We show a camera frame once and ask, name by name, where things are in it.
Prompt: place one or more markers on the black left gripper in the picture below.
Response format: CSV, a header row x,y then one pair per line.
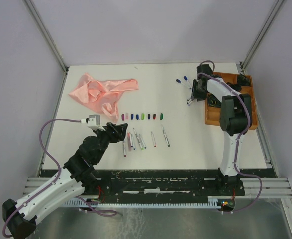
x,y
120,131

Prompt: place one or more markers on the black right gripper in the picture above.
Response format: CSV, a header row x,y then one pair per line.
x,y
195,94

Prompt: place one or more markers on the blue capped marker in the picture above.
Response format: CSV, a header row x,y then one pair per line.
x,y
131,142
142,141

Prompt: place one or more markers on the pink translucent highlighter pen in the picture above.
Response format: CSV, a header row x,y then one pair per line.
x,y
128,140

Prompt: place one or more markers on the magenta capped whiteboard marker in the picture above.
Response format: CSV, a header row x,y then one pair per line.
x,y
124,149

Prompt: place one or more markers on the lime green capped marker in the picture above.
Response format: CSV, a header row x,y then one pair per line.
x,y
138,139

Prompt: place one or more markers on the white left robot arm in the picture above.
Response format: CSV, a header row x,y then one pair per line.
x,y
22,216

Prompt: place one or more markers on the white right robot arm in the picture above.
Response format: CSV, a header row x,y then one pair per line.
x,y
235,118

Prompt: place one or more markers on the blue yellow rolled tie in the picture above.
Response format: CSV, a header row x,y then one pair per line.
x,y
213,101

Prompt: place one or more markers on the far blue marker right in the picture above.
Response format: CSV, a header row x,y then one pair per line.
x,y
187,81

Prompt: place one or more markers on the far blue marker left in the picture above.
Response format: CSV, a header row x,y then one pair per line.
x,y
180,82

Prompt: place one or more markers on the dark rolled tie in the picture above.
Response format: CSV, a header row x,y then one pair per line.
x,y
236,87
243,80

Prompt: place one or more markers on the pink satin cloth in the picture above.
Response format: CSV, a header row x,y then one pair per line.
x,y
102,96

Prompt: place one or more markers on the dark rolled tie top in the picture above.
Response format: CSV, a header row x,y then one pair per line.
x,y
243,80

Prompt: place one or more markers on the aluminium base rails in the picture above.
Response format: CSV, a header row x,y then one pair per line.
x,y
272,188

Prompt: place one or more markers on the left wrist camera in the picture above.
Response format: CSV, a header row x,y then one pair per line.
x,y
93,122

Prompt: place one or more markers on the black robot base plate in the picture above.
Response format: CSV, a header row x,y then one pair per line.
x,y
184,182

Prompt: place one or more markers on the aluminium frame post right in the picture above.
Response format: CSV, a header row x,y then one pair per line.
x,y
266,25

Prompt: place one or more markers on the aluminium frame post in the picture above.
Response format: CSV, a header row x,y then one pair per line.
x,y
34,13
266,25

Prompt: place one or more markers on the light blue cable duct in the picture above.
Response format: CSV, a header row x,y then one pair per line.
x,y
150,201

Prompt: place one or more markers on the aluminium frame post left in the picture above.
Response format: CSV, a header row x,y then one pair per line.
x,y
34,13

